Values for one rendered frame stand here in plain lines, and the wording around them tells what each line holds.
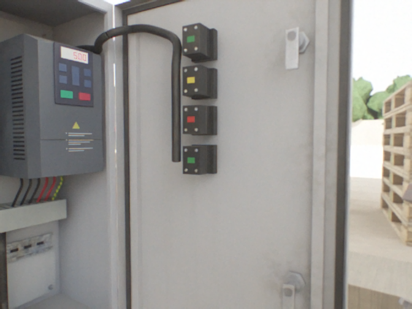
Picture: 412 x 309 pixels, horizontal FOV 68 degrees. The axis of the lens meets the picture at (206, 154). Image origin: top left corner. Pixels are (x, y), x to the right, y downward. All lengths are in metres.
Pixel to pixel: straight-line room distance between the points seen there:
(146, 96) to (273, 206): 0.30
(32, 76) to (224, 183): 0.34
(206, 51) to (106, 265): 0.45
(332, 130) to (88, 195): 0.48
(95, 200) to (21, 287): 0.23
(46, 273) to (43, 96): 0.40
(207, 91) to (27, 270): 0.52
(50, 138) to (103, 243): 0.24
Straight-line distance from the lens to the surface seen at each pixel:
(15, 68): 0.60
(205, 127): 0.46
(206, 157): 0.47
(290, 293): 0.46
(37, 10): 0.72
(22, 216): 0.66
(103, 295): 0.71
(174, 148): 0.47
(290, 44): 0.43
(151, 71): 0.58
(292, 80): 0.46
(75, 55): 0.58
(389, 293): 1.63
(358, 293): 1.66
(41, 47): 0.56
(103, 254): 0.67
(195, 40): 0.47
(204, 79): 0.47
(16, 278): 0.76
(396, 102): 2.75
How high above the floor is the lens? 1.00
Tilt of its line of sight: 3 degrees down
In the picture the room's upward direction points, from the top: straight up
